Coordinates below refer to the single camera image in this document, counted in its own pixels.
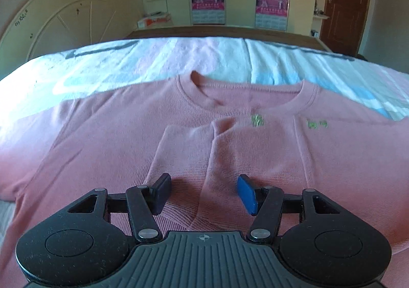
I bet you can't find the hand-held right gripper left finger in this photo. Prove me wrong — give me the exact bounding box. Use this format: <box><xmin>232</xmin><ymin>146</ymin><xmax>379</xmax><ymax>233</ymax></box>
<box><xmin>66</xmin><ymin>173</ymin><xmax>173</xmax><ymax>244</ymax></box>

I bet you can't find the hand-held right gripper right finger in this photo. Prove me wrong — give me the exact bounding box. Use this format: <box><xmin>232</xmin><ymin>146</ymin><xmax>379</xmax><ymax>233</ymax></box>
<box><xmin>236</xmin><ymin>174</ymin><xmax>341</xmax><ymax>242</ymax></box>

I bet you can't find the pink knit sweater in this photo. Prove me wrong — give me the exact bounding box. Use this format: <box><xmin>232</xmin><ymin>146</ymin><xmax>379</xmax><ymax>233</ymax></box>
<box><xmin>0</xmin><ymin>71</ymin><xmax>409</xmax><ymax>288</ymax></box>

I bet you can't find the pink and white bed sheet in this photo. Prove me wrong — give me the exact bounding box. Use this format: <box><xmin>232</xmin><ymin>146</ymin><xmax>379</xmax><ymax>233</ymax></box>
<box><xmin>0</xmin><ymin>37</ymin><xmax>409</xmax><ymax>228</ymax></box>

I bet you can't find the orange and white cardboard box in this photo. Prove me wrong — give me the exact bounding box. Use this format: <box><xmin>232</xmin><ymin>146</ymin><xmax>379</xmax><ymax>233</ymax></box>
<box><xmin>137</xmin><ymin>12</ymin><xmax>173</xmax><ymax>29</ymax></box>

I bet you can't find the round cream wooden board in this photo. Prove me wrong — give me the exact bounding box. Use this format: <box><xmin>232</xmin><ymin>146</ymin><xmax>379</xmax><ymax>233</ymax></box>
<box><xmin>0</xmin><ymin>0</ymin><xmax>128</xmax><ymax>62</ymax></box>

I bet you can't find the brown wooden door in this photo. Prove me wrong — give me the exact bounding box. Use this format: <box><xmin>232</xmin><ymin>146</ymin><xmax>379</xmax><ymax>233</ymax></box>
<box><xmin>319</xmin><ymin>0</ymin><xmax>375</xmax><ymax>59</ymax></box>

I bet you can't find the wooden bed frame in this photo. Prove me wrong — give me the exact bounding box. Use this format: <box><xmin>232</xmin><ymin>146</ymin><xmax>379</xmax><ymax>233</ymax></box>
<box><xmin>123</xmin><ymin>26</ymin><xmax>333</xmax><ymax>52</ymax></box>

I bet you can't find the cream wall shelf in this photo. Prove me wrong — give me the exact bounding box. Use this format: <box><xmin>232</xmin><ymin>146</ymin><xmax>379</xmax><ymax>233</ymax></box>
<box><xmin>311</xmin><ymin>0</ymin><xmax>333</xmax><ymax>37</ymax></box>

